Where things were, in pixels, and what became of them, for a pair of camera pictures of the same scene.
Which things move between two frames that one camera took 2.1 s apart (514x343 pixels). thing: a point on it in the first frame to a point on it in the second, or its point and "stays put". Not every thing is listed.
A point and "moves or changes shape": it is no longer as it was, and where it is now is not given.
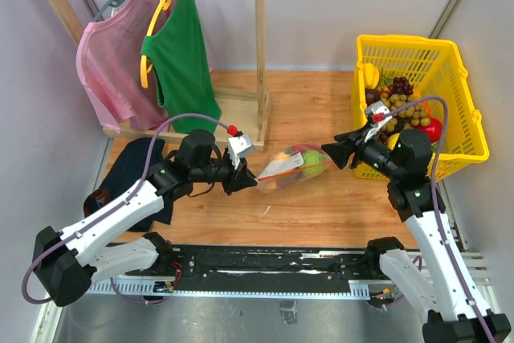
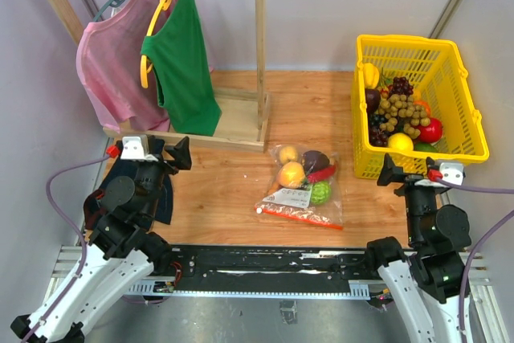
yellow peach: [281, 156] to [291, 175]
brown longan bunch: [407, 112] stays put
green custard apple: [314, 163] to [320, 192]
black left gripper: [242, 177] to [181, 153]
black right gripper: [340, 152] to [392, 172]
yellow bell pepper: [371, 75] stays put
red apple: [434, 129] stays put
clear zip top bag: [293, 165] moves or changes shape
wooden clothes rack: [244, 116] stays put
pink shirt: [108, 52] stays put
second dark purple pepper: [372, 95] stays put
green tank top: [181, 55] stays put
